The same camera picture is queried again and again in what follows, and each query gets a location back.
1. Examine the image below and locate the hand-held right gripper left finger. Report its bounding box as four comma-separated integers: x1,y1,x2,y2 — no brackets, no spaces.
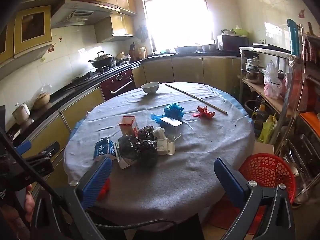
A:
30,155,125,240

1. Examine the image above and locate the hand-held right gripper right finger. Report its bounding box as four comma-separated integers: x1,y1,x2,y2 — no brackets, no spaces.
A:
214,157,297,240

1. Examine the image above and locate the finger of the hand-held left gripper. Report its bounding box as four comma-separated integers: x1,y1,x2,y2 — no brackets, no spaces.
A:
25,141,60,167
14,141,32,155

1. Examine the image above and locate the blue and white milk carton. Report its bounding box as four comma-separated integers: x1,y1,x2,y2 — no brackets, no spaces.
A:
94,137,118,160

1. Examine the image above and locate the red plastic basket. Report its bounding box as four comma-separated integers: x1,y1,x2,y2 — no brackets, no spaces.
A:
239,153,296,204

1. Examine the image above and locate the black plastic bag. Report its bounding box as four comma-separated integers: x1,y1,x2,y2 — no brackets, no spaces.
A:
118,125,159,168

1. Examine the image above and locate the orange and white medicine box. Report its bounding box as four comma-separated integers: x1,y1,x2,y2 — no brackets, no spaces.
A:
118,115,139,137

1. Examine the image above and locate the orange-red snack wrapper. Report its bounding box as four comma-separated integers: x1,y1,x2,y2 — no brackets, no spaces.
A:
192,106,216,119

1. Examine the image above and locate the white paper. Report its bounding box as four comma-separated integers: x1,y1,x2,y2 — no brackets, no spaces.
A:
153,127,166,140

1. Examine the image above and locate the clear plastic container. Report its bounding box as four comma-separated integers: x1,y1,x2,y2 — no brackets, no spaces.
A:
159,116,184,140

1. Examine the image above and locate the blue plastic bag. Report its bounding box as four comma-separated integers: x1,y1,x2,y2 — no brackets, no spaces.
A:
151,112,165,125
164,103,185,120

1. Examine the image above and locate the person's left hand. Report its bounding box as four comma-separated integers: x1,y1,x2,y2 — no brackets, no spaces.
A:
5,184,36,233

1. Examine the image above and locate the red floor mat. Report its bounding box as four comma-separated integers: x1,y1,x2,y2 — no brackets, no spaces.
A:
209,196,265,233

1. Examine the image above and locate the round table with grey cloth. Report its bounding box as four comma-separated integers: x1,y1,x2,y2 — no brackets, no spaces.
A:
64,82,254,232

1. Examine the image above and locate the brown cardboard box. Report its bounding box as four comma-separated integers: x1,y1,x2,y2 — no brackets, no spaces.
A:
252,141,275,156

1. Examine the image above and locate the bamboo basket with plastic bag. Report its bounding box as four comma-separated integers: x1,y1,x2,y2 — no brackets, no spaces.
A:
32,84,52,110

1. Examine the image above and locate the black kitchen countertop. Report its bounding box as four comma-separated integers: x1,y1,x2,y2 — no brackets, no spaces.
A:
5,50,240,135

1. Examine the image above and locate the yellow plastic bag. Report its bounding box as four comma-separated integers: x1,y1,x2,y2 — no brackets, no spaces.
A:
257,114,278,144

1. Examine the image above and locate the cooking oil bottle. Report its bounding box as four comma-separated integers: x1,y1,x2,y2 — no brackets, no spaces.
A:
252,100,267,131

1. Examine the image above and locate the large dark pot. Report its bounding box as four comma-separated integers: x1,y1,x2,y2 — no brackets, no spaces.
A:
244,99,260,120

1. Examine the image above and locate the long wooden stick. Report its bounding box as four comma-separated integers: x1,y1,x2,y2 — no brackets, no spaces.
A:
165,84,228,115

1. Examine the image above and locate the gas stove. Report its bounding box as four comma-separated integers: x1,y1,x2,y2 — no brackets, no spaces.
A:
71,65,118,84

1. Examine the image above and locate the steel rack with wooden shelf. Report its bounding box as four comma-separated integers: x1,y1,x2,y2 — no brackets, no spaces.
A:
239,46,297,144

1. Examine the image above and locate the maroon built-in oven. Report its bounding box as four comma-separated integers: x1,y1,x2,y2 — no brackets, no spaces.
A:
99,68,135,101

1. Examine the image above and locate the orange board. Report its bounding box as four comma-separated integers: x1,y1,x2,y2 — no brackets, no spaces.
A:
299,112,320,131

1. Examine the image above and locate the white ceramic bowl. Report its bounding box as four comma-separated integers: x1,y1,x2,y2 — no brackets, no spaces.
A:
141,82,160,95

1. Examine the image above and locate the white and pink plastic bag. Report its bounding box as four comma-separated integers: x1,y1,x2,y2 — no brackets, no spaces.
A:
263,60,286,100

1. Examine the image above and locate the stack of steel pots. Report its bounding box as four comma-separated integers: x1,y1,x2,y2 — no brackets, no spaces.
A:
244,56,266,84

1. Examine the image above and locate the black wok with lid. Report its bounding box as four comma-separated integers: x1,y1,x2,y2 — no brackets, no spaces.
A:
88,51,117,68

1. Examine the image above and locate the red bag on rack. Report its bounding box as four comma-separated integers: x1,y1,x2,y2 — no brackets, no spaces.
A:
291,66,305,110

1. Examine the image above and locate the tall steel rack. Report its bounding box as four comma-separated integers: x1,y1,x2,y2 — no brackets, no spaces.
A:
274,17,320,205

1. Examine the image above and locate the condiment bottles group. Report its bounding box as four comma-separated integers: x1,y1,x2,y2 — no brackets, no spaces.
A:
129,42,148,59

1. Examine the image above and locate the steel basin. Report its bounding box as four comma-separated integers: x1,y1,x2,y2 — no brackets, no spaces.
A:
175,45,201,54

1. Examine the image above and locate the microwave oven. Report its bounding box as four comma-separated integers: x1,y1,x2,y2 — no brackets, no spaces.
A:
217,34,250,51

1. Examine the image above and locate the range hood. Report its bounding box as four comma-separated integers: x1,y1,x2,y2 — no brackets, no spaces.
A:
51,0,120,28

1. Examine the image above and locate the green plastic dish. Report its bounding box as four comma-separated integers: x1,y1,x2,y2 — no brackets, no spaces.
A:
230,28,249,37

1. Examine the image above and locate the teal container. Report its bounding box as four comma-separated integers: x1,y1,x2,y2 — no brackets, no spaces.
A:
287,19,300,56

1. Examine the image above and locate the kitchen window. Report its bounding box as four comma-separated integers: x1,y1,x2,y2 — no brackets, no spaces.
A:
139,0,215,55

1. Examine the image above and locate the braided black cable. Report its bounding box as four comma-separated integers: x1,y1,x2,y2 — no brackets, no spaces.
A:
92,219,177,231

